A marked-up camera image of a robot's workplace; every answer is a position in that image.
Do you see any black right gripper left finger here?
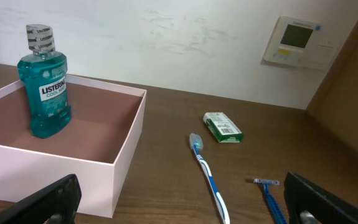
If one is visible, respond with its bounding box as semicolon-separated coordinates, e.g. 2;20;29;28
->
0;174;82;224

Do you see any green white soap box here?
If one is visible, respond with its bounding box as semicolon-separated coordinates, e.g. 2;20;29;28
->
203;112;244;143

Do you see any white wall control panel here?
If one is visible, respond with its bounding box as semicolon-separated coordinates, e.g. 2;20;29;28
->
263;16;337;70

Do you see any blue disposable razor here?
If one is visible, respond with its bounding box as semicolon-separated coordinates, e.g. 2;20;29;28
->
253;178;288;224

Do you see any blue white toothbrush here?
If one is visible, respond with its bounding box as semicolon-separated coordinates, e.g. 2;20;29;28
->
189;133;230;224

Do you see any teal mouthwash bottle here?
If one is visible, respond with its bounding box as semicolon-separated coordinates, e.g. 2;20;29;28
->
17;24;72;139

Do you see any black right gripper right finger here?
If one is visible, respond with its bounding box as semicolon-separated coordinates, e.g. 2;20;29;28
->
284;172;358;224

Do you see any pink cardboard box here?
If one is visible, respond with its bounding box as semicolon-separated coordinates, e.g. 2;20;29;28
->
0;75;147;218

